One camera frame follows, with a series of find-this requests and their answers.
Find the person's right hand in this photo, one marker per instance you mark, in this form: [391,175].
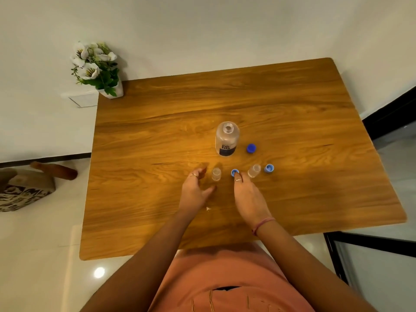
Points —
[250,201]

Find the person's left hand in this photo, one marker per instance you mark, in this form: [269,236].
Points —
[193,198]

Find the small clear bottle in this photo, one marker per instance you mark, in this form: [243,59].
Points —
[254,171]
[216,174]

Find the light blue small cap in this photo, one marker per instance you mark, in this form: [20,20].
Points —
[233,172]
[269,168]

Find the dark blue bottle cap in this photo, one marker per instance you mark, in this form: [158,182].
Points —
[251,148]

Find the large clear solution bottle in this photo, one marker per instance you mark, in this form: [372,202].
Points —
[227,139]

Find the person's right forearm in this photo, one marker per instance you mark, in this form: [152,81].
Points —
[308,272]

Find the person's left forearm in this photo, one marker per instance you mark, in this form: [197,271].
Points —
[139,269]

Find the person's orange shirt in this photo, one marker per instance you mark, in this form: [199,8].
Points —
[227,276]

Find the white flower potted plant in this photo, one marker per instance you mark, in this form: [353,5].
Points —
[94,69]

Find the brown patterned bag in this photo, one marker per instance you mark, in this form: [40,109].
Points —
[22,191]

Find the black metal frame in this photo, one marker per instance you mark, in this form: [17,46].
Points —
[373,240]

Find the white wall socket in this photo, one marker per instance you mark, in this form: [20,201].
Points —
[81,100]

